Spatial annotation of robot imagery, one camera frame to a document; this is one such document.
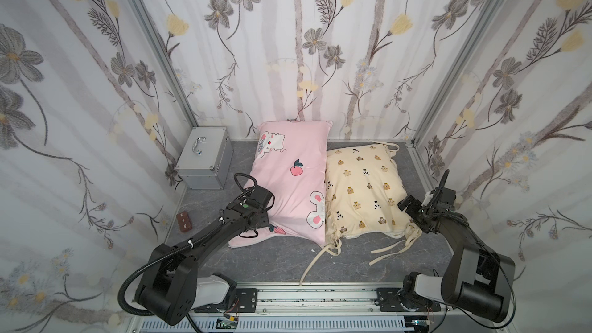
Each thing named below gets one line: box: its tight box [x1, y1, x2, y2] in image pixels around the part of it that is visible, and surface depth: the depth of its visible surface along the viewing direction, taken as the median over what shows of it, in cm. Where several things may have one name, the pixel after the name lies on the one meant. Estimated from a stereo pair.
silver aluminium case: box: [174, 126, 234, 191], surface depth 98 cm
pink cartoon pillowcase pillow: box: [228, 121, 333, 249], surface depth 94 cm
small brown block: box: [176, 211, 193, 233], surface depth 92 cm
